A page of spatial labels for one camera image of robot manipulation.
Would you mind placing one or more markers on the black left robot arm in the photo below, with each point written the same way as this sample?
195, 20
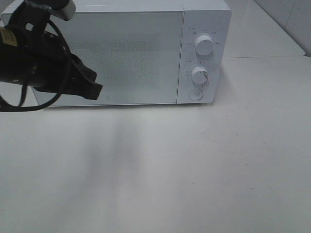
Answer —
14, 61

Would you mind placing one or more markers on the upper white power knob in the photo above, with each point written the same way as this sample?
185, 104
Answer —
204, 44

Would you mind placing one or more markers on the round white door button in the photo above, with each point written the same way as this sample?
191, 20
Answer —
195, 94

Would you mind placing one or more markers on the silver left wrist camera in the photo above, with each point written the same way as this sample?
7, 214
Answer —
63, 9

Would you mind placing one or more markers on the white microwave door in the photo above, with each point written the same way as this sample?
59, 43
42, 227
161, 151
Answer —
135, 55

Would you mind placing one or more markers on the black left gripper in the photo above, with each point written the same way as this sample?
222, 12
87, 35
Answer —
54, 69

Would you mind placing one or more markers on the white microwave oven body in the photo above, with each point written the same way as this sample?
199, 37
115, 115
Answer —
199, 17

